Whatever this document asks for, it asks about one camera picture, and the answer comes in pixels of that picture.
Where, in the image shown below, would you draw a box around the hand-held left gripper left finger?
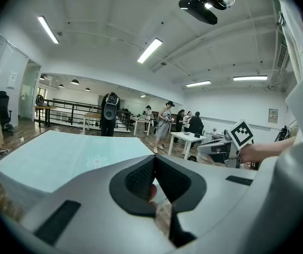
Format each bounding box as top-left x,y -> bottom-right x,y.
21,155 -> 176,254

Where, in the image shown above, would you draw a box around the person's right forearm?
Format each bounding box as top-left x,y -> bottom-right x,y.
240,135 -> 298,164

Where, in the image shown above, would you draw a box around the clear eyeglasses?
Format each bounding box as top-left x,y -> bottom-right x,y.
212,0 -> 237,9

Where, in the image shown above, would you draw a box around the ceiling air vent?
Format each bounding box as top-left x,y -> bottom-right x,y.
276,42 -> 289,70

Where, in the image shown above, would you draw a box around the wall electrical panel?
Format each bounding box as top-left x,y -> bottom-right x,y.
268,108 -> 279,124

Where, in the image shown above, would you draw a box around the light blue floral tablecloth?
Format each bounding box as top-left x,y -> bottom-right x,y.
0,130 -> 155,208

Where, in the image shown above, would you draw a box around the ceiling strip light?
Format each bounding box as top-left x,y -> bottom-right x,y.
233,75 -> 269,81
37,15 -> 60,44
137,38 -> 163,64
185,80 -> 212,88

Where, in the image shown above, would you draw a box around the wooden top table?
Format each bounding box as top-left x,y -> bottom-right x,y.
33,105 -> 58,128
82,112 -> 102,135

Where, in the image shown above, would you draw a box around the white paper wall notice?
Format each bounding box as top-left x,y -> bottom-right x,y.
7,71 -> 19,89

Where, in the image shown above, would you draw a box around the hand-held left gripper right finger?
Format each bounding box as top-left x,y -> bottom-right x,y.
155,155 -> 295,254

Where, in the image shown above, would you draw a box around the black head-mounted camera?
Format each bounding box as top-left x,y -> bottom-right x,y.
178,0 -> 218,25

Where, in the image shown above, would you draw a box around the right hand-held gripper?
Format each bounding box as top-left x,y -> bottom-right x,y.
197,119 -> 255,169

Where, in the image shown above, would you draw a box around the black metal railing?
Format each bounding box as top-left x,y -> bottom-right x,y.
34,98 -> 131,132

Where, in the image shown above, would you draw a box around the white table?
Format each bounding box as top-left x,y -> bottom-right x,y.
129,116 -> 152,137
168,131 -> 208,160

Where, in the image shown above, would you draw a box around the black office chair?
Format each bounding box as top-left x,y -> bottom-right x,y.
0,90 -> 14,136

